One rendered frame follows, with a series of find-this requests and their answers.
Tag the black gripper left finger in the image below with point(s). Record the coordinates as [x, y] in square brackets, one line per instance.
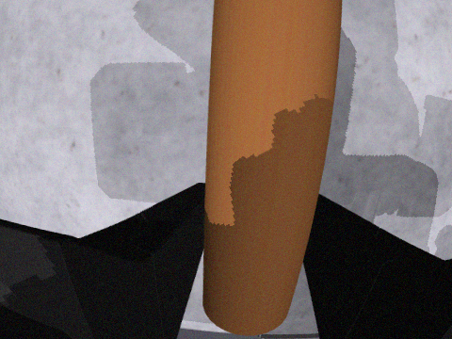
[131, 280]

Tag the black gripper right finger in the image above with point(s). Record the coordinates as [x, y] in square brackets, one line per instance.
[368, 284]

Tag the orange-brown rounded cylinder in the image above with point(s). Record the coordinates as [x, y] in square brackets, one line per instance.
[272, 87]

